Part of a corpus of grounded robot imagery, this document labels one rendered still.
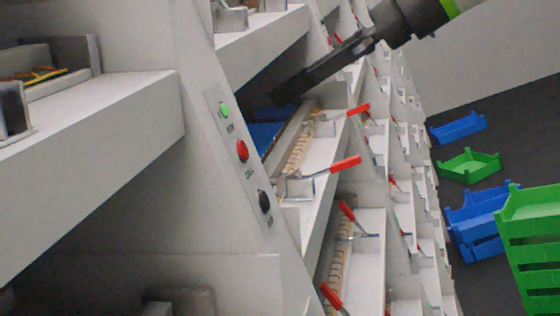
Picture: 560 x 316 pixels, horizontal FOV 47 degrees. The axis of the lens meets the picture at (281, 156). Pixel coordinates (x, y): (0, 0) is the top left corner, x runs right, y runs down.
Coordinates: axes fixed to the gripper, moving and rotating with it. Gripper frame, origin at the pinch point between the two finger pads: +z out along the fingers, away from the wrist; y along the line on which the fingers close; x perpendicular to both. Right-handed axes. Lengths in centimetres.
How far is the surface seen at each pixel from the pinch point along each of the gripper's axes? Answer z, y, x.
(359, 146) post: -2.3, -8.6, 15.8
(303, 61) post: -2.4, -8.7, -2.2
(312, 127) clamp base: -1.5, 10.2, 5.6
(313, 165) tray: -2.0, 24.4, 7.7
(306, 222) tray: -3.1, 43.4, 8.4
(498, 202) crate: -11, -146, 93
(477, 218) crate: -1, -143, 94
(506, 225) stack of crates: -13, -68, 68
